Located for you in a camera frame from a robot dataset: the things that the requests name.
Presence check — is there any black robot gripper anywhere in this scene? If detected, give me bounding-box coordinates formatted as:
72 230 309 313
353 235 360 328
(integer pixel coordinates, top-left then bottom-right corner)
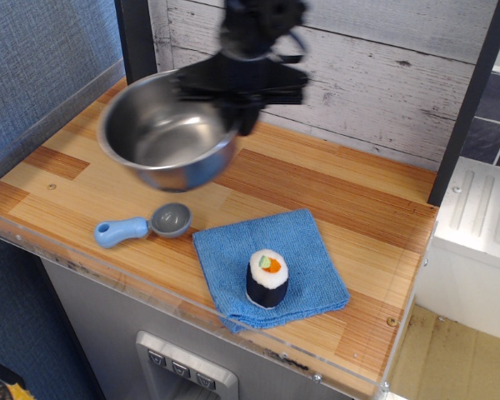
176 1 308 136

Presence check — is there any stainless steel bowl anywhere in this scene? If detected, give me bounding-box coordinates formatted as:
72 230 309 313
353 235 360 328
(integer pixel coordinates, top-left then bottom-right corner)
97 71 240 193

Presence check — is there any blue folded towel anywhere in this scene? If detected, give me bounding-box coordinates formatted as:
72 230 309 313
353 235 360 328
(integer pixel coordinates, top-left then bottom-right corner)
192 209 350 333

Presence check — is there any blue grey toy scoop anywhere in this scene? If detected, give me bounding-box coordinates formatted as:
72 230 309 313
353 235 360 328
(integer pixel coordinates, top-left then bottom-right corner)
93 202 193 248

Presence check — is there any plush sushi roll toy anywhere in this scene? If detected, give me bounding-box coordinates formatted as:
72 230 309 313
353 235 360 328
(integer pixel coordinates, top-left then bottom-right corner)
246 249 289 309

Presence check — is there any grey toy kitchen cabinet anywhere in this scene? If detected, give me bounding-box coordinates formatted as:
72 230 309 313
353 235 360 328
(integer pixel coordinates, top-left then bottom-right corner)
43 261 382 399

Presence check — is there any silver dispenser button panel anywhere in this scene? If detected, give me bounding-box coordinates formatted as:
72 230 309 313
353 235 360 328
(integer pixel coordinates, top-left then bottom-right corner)
136 331 239 399

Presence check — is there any clear acrylic edge guard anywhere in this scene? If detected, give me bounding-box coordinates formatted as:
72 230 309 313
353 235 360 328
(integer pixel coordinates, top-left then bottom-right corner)
0 202 438 399

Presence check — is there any white ridged appliance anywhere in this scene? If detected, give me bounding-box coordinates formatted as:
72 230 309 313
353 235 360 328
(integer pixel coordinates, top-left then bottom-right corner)
415 157 500 338

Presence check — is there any dark left frame post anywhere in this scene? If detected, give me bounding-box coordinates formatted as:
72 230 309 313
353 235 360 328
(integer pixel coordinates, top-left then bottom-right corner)
113 0 158 84

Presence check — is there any dark frame post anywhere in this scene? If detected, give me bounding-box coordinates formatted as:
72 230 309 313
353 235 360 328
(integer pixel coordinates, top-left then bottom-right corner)
113 0 158 84
427 1 500 207

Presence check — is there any dark right frame post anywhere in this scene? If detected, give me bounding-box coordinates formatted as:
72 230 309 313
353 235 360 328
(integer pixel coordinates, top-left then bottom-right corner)
427 1 500 207

